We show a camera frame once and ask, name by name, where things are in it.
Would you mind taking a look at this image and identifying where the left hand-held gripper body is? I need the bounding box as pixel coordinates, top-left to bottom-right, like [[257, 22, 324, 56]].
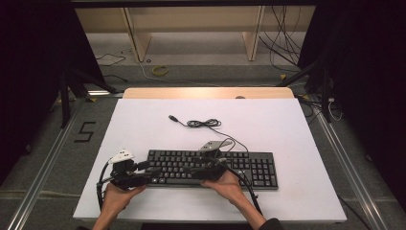
[[107, 149, 151, 192]]

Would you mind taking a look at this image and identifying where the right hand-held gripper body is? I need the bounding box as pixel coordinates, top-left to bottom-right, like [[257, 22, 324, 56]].
[[191, 140, 234, 182]]

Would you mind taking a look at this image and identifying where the black keyboard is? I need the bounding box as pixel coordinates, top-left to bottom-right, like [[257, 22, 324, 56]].
[[147, 149, 280, 192]]

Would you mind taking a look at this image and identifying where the person's left hand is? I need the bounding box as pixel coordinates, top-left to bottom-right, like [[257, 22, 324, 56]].
[[101, 182, 147, 219]]

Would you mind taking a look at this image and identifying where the person's right hand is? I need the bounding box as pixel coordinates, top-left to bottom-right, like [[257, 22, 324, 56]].
[[200, 170, 247, 206]]

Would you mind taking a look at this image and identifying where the white board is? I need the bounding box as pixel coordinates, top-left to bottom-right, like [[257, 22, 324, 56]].
[[72, 98, 348, 224]]

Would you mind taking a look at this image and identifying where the yellow tape roll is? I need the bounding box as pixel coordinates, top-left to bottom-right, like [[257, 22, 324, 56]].
[[151, 65, 169, 77]]

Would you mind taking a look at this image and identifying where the black metal stand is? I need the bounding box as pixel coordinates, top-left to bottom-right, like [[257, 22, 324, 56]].
[[276, 56, 333, 124], [58, 65, 120, 129]]

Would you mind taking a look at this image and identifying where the light wooden shelf unit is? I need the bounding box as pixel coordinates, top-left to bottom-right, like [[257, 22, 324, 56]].
[[75, 6, 317, 63]]

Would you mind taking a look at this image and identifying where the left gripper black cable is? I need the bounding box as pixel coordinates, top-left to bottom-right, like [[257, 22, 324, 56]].
[[96, 158, 117, 212]]

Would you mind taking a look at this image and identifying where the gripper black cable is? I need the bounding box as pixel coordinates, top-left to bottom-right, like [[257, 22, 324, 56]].
[[214, 137, 263, 216], [96, 158, 117, 212]]

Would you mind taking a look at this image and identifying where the black keyboard cable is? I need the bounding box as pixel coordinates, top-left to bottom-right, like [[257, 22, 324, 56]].
[[168, 114, 250, 153]]

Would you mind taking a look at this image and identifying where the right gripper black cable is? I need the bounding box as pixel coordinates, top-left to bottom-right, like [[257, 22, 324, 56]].
[[214, 137, 263, 216]]

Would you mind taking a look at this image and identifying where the aluminium rail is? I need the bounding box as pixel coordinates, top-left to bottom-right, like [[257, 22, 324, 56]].
[[6, 102, 84, 230], [310, 102, 391, 230]]

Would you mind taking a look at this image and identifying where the white floor cable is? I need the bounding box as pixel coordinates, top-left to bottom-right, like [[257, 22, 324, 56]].
[[137, 60, 221, 88]]

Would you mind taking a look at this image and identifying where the thin black floor cable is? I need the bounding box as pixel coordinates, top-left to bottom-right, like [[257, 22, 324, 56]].
[[95, 52, 129, 83]]

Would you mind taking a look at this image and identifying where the bundle of black cables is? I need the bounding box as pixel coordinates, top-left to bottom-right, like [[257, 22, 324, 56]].
[[258, 5, 304, 73]]

